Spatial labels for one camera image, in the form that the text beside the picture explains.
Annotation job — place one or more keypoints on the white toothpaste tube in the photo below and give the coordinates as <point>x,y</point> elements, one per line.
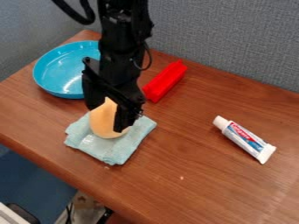
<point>251,143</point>

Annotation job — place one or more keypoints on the blue plastic plate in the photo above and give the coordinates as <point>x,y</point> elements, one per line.
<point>56,72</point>

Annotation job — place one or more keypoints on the orange egg-shaped sponge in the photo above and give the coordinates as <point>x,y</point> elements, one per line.
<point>102,120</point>

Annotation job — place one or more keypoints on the red plastic block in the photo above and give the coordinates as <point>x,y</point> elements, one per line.
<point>163,82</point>

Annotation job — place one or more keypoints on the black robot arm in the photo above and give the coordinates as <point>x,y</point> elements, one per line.
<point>126,25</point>

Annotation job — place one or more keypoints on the light blue folded cloth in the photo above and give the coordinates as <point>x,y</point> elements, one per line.
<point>112,151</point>

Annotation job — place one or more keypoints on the objects under table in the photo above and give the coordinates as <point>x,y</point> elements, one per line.
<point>82,211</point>

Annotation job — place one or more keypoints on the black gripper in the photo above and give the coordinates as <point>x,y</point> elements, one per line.
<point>110,77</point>

